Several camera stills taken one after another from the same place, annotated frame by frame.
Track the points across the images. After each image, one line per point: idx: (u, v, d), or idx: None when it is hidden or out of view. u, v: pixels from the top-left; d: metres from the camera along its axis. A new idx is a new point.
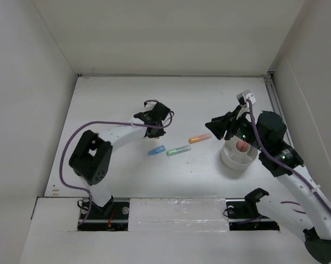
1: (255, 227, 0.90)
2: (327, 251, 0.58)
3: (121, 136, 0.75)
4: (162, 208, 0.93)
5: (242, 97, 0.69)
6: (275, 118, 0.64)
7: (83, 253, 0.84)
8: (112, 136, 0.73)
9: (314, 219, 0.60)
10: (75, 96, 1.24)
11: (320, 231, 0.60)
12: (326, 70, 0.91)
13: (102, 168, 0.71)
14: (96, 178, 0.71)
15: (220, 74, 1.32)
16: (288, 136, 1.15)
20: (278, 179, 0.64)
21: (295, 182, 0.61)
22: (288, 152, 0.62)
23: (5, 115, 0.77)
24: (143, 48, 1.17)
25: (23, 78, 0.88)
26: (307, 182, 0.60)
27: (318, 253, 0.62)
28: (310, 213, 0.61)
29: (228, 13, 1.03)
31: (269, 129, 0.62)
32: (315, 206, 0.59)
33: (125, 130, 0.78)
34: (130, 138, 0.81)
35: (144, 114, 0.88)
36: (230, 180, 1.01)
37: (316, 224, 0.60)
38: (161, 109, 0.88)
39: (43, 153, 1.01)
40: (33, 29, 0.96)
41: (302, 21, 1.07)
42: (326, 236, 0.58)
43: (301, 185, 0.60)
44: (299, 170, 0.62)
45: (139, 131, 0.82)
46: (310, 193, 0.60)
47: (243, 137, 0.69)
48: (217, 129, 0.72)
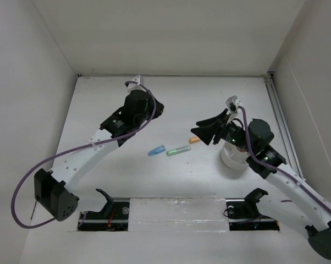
1: (255, 228, 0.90)
2: (327, 242, 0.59)
3: (78, 166, 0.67)
4: (162, 208, 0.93)
5: (231, 103, 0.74)
6: (262, 125, 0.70)
7: (83, 254, 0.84)
8: (67, 171, 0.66)
9: (306, 210, 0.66)
10: (74, 96, 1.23)
11: (315, 223, 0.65)
12: (326, 71, 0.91)
13: (67, 204, 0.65)
14: (64, 214, 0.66)
15: (220, 74, 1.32)
16: (288, 136, 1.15)
20: (268, 180, 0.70)
21: (281, 179, 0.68)
22: (273, 155, 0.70)
23: (5, 116, 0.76)
24: (143, 47, 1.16)
25: (23, 78, 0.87)
26: (291, 177, 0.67)
27: (321, 249, 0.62)
28: (302, 206, 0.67)
29: (229, 13, 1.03)
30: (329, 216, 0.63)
31: (258, 137, 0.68)
32: (303, 197, 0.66)
33: (85, 155, 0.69)
34: (98, 157, 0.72)
35: (116, 119, 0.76)
36: (230, 180, 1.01)
37: (310, 216, 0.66)
38: (133, 102, 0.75)
39: (43, 153, 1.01)
40: (33, 29, 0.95)
41: (302, 21, 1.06)
42: (321, 225, 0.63)
43: (286, 181, 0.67)
44: (284, 168, 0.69)
45: (108, 145, 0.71)
46: (296, 186, 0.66)
47: (232, 141, 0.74)
48: (206, 134, 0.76)
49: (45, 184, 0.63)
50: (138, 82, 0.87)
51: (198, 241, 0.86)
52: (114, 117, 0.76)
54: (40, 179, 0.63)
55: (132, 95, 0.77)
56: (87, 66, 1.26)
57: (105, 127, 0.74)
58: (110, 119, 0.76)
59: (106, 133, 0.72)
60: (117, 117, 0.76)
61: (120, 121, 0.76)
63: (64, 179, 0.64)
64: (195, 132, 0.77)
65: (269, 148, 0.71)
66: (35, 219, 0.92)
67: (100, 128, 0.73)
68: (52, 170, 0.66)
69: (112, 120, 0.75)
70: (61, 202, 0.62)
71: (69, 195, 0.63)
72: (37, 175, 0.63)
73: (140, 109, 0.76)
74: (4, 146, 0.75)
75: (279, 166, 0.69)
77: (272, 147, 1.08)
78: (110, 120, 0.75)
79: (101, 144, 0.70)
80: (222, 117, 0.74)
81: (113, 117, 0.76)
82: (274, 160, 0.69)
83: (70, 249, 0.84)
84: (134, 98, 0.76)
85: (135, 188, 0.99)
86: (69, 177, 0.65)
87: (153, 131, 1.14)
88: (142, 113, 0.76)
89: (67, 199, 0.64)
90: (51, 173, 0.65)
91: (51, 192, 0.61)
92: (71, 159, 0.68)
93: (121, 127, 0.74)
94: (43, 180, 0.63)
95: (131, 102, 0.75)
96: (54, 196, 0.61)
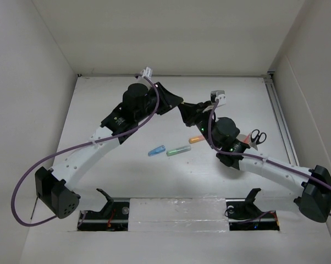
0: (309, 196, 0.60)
1: (255, 227, 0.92)
2: (312, 204, 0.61)
3: (79, 165, 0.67)
4: (162, 208, 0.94)
5: (215, 95, 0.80)
6: (232, 124, 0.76)
7: (83, 254, 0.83)
8: (68, 170, 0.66)
9: (282, 182, 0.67)
10: (74, 96, 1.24)
11: (293, 190, 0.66)
12: (326, 70, 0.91)
13: (70, 202, 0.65)
14: (66, 211, 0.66)
15: (220, 74, 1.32)
16: (288, 136, 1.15)
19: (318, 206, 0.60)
20: (242, 168, 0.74)
21: (249, 161, 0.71)
22: (238, 146, 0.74)
23: (5, 115, 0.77)
24: (143, 47, 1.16)
25: (23, 79, 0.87)
26: (256, 156, 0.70)
27: (312, 214, 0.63)
28: (277, 180, 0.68)
29: (229, 12, 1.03)
30: (301, 177, 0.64)
31: (227, 135, 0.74)
32: (274, 171, 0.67)
33: (86, 153, 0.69)
34: (99, 155, 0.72)
35: (117, 116, 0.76)
36: (229, 180, 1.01)
37: (287, 185, 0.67)
38: (131, 99, 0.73)
39: (43, 153, 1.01)
40: (33, 28, 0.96)
41: (302, 21, 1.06)
42: (298, 190, 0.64)
43: (254, 161, 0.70)
44: (249, 152, 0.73)
45: (108, 143, 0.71)
46: (263, 163, 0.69)
47: (202, 130, 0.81)
48: (185, 114, 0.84)
49: (47, 182, 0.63)
50: (143, 75, 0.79)
51: (198, 241, 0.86)
52: (115, 114, 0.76)
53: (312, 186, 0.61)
54: (42, 176, 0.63)
55: (131, 91, 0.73)
56: (87, 66, 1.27)
57: (105, 125, 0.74)
58: (111, 116, 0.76)
59: (106, 132, 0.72)
60: (118, 115, 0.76)
61: (121, 119, 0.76)
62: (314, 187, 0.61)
63: (64, 177, 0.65)
64: (180, 109, 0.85)
65: (236, 140, 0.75)
66: (36, 218, 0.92)
67: (101, 126, 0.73)
68: (52, 169, 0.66)
69: (114, 117, 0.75)
70: (62, 199, 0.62)
71: (69, 193, 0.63)
72: (37, 172, 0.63)
73: (139, 105, 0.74)
74: (4, 144, 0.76)
75: (244, 152, 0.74)
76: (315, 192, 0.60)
77: (272, 147, 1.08)
78: (111, 117, 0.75)
79: (101, 142, 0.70)
80: (204, 106, 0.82)
81: (115, 115, 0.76)
82: (238, 152, 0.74)
83: (70, 249, 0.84)
84: (131, 94, 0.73)
85: (135, 187, 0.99)
86: (70, 175, 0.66)
87: (153, 131, 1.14)
88: (142, 109, 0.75)
89: (69, 198, 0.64)
90: (52, 171, 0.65)
91: (53, 190, 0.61)
92: (71, 157, 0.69)
93: (122, 126, 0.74)
94: (44, 179, 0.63)
95: (129, 98, 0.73)
96: (55, 192, 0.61)
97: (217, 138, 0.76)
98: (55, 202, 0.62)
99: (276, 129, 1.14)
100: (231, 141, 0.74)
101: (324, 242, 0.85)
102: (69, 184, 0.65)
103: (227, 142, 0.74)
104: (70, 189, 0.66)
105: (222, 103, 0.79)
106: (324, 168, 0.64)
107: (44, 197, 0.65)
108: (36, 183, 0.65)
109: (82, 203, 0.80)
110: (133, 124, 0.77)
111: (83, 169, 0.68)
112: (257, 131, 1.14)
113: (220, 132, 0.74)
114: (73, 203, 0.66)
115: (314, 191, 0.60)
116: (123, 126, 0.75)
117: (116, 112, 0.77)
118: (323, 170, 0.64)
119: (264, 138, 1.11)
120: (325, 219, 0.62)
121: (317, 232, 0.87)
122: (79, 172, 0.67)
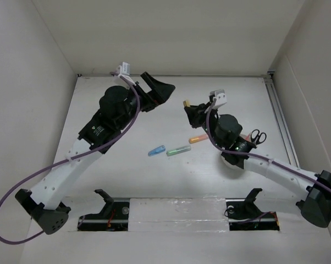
0: (313, 199, 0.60)
1: (255, 227, 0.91)
2: (316, 209, 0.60)
3: (58, 185, 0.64)
4: (162, 208, 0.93)
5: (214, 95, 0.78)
6: (233, 121, 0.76)
7: (82, 254, 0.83)
8: (46, 192, 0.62)
9: (287, 185, 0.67)
10: (74, 96, 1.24)
11: (297, 193, 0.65)
12: (326, 70, 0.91)
13: (55, 219, 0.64)
14: (54, 227, 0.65)
15: (220, 75, 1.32)
16: (288, 136, 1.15)
19: (321, 211, 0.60)
20: (246, 168, 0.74)
21: (254, 161, 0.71)
22: (243, 145, 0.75)
23: (5, 116, 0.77)
24: (142, 47, 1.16)
25: (23, 79, 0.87)
26: (262, 157, 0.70)
27: (313, 219, 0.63)
28: (282, 183, 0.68)
29: (228, 12, 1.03)
30: (306, 181, 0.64)
31: (229, 131, 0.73)
32: (279, 173, 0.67)
33: (62, 172, 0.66)
34: (78, 171, 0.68)
35: (97, 124, 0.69)
36: (230, 180, 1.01)
37: (291, 188, 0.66)
38: (108, 106, 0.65)
39: (44, 153, 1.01)
40: (33, 29, 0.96)
41: (302, 21, 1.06)
42: (303, 195, 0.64)
43: (260, 161, 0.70)
44: (255, 152, 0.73)
45: (86, 158, 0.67)
46: (269, 164, 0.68)
47: None
48: (190, 115, 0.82)
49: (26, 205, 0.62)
50: (119, 74, 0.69)
51: (198, 241, 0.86)
52: (94, 122, 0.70)
53: (316, 191, 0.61)
54: (22, 198, 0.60)
55: (106, 96, 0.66)
56: (87, 66, 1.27)
57: (84, 136, 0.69)
58: (90, 125, 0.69)
59: (84, 145, 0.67)
60: (97, 122, 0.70)
61: (100, 127, 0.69)
62: (318, 192, 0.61)
63: (42, 201, 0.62)
64: (186, 110, 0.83)
65: (241, 139, 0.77)
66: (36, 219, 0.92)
67: (80, 138, 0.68)
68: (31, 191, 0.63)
69: (92, 126, 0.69)
70: (47, 218, 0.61)
71: (50, 214, 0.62)
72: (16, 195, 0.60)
73: (119, 111, 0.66)
74: (4, 144, 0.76)
75: (250, 151, 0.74)
76: (319, 198, 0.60)
77: (272, 147, 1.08)
78: (89, 127, 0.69)
79: (78, 159, 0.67)
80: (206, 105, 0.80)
81: (93, 123, 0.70)
82: (244, 150, 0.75)
83: (70, 249, 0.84)
84: (108, 100, 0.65)
85: (135, 187, 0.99)
86: (48, 197, 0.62)
87: (153, 131, 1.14)
88: (123, 114, 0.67)
89: (51, 218, 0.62)
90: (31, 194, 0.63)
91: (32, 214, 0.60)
92: (48, 178, 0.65)
93: (101, 136, 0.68)
94: (23, 201, 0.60)
95: (107, 106, 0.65)
96: (35, 217, 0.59)
97: (221, 136, 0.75)
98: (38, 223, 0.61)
99: (276, 129, 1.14)
100: (233, 137, 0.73)
101: (324, 242, 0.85)
102: (49, 205, 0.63)
103: (231, 138, 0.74)
104: (52, 209, 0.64)
105: (222, 103, 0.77)
106: (329, 172, 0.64)
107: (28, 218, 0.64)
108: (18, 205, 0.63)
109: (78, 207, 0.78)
110: (115, 131, 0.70)
111: (62, 189, 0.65)
112: (257, 131, 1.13)
113: (222, 128, 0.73)
114: (60, 219, 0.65)
115: (319, 196, 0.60)
116: (103, 136, 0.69)
117: (97, 118, 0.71)
118: (327, 175, 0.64)
119: (264, 138, 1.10)
120: (326, 226, 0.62)
121: (317, 232, 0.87)
122: (58, 193, 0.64)
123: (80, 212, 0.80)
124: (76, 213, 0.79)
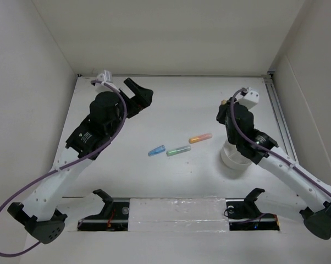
0: (328, 215, 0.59)
1: (255, 227, 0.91)
2: (326, 225, 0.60)
3: (48, 197, 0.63)
4: (162, 208, 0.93)
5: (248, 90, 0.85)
6: (245, 110, 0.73)
7: (82, 254, 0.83)
8: (38, 204, 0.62)
9: (301, 193, 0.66)
10: (74, 96, 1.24)
11: (310, 204, 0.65)
12: (326, 70, 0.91)
13: (50, 229, 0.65)
14: (51, 236, 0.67)
15: (220, 75, 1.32)
16: (288, 136, 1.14)
19: (330, 227, 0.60)
20: (260, 165, 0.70)
21: (274, 162, 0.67)
22: (264, 139, 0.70)
23: (5, 116, 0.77)
24: (142, 47, 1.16)
25: (23, 79, 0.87)
26: (283, 159, 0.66)
27: (315, 229, 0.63)
28: (297, 190, 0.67)
29: (228, 13, 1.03)
30: (324, 196, 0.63)
31: (238, 119, 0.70)
32: (297, 180, 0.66)
33: (53, 183, 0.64)
34: (70, 179, 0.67)
35: (83, 131, 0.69)
36: (230, 180, 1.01)
37: (304, 197, 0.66)
38: (99, 109, 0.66)
39: (43, 153, 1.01)
40: (33, 29, 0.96)
41: (302, 21, 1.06)
42: (316, 205, 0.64)
43: (280, 163, 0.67)
44: (276, 151, 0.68)
45: (76, 166, 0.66)
46: (289, 169, 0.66)
47: None
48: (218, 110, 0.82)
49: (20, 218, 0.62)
50: (103, 81, 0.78)
51: (198, 241, 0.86)
52: (81, 128, 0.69)
53: None
54: (14, 212, 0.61)
55: (98, 100, 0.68)
56: (87, 66, 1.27)
57: (72, 144, 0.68)
58: (77, 132, 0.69)
59: (73, 153, 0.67)
60: (84, 130, 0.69)
61: (87, 134, 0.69)
62: None
63: (34, 213, 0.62)
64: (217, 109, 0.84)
65: (261, 133, 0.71)
66: None
67: (66, 147, 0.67)
68: (23, 204, 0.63)
69: (79, 133, 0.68)
70: (40, 230, 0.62)
71: (45, 225, 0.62)
72: (9, 208, 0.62)
73: (110, 116, 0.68)
74: (4, 144, 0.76)
75: (271, 149, 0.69)
76: None
77: None
78: (76, 134, 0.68)
79: (68, 168, 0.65)
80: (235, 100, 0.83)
81: (81, 130, 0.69)
82: (264, 145, 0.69)
83: (70, 249, 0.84)
84: (99, 104, 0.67)
85: (135, 187, 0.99)
86: (40, 210, 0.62)
87: (153, 130, 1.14)
88: (112, 119, 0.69)
89: (47, 227, 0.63)
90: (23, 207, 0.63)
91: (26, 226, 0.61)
92: (39, 188, 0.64)
93: (89, 142, 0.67)
94: (17, 214, 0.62)
95: (98, 109, 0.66)
96: (29, 230, 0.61)
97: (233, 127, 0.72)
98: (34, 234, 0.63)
99: (276, 129, 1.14)
100: (243, 125, 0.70)
101: (324, 242, 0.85)
102: (42, 216, 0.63)
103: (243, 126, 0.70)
104: (47, 219, 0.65)
105: (252, 100, 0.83)
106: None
107: None
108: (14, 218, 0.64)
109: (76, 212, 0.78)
110: (104, 137, 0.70)
111: (54, 199, 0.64)
112: None
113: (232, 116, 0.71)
114: (57, 227, 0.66)
115: None
116: (91, 142, 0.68)
117: (84, 125, 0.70)
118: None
119: None
120: (327, 238, 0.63)
121: None
122: (50, 204, 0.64)
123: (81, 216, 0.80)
124: (77, 218, 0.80)
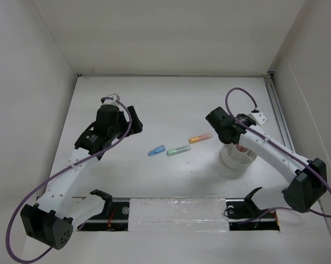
0: (298, 182, 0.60)
1: (255, 227, 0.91)
2: (298, 192, 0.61)
3: (65, 191, 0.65)
4: (162, 208, 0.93)
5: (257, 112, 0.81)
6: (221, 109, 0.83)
7: (83, 254, 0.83)
8: (55, 200, 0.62)
9: (277, 165, 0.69)
10: (74, 96, 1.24)
11: (286, 175, 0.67)
12: (326, 70, 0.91)
13: (64, 229, 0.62)
14: (62, 240, 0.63)
15: (220, 75, 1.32)
16: (288, 136, 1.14)
19: (304, 196, 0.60)
20: (241, 142, 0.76)
21: (251, 138, 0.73)
22: (244, 120, 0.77)
23: (6, 115, 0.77)
24: (142, 48, 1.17)
25: (23, 79, 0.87)
26: (259, 134, 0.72)
27: (294, 203, 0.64)
28: (273, 162, 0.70)
29: (228, 13, 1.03)
30: (297, 165, 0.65)
31: (210, 115, 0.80)
32: (272, 153, 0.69)
33: (67, 179, 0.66)
34: (81, 177, 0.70)
35: (90, 134, 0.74)
36: (230, 180, 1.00)
37: (281, 170, 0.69)
38: (103, 114, 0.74)
39: (44, 152, 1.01)
40: (33, 29, 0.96)
41: (302, 21, 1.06)
42: (290, 176, 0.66)
43: (255, 138, 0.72)
44: (254, 129, 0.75)
45: (87, 163, 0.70)
46: (264, 142, 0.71)
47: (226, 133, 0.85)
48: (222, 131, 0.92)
49: (34, 219, 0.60)
50: (114, 99, 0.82)
51: (198, 241, 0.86)
52: (87, 132, 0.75)
53: (305, 176, 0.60)
54: (29, 212, 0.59)
55: (103, 106, 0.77)
56: (87, 66, 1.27)
57: (80, 146, 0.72)
58: (83, 135, 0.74)
59: (82, 151, 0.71)
60: (90, 133, 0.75)
61: (93, 136, 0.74)
62: (306, 176, 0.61)
63: (53, 208, 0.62)
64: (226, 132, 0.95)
65: (242, 116, 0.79)
66: None
67: (76, 148, 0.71)
68: (38, 203, 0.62)
69: (86, 136, 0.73)
70: (58, 227, 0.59)
71: (62, 221, 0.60)
72: (23, 210, 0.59)
73: (113, 120, 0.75)
74: (5, 144, 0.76)
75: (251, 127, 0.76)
76: (305, 182, 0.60)
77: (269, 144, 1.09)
78: (83, 137, 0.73)
79: (81, 163, 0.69)
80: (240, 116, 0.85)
81: (86, 134, 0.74)
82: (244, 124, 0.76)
83: (70, 249, 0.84)
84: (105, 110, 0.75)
85: (135, 187, 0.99)
86: (58, 205, 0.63)
87: (153, 130, 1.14)
88: (114, 124, 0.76)
89: (62, 226, 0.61)
90: (38, 206, 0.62)
91: (44, 223, 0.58)
92: (53, 187, 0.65)
93: (96, 142, 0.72)
94: (32, 214, 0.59)
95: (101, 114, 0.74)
96: (47, 225, 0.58)
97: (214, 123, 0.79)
98: (49, 235, 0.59)
99: (276, 129, 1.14)
100: (216, 116, 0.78)
101: (324, 242, 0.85)
102: (59, 213, 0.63)
103: (216, 118, 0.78)
104: (61, 216, 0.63)
105: (258, 121, 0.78)
106: (321, 160, 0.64)
107: (36, 234, 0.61)
108: (24, 223, 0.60)
109: (82, 213, 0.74)
110: (108, 140, 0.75)
111: (69, 194, 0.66)
112: None
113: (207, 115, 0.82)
114: (68, 230, 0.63)
115: (306, 180, 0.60)
116: (98, 142, 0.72)
117: (90, 131, 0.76)
118: (321, 163, 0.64)
119: None
120: (305, 211, 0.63)
121: (318, 232, 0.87)
122: (66, 199, 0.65)
123: (84, 218, 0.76)
124: (81, 220, 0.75)
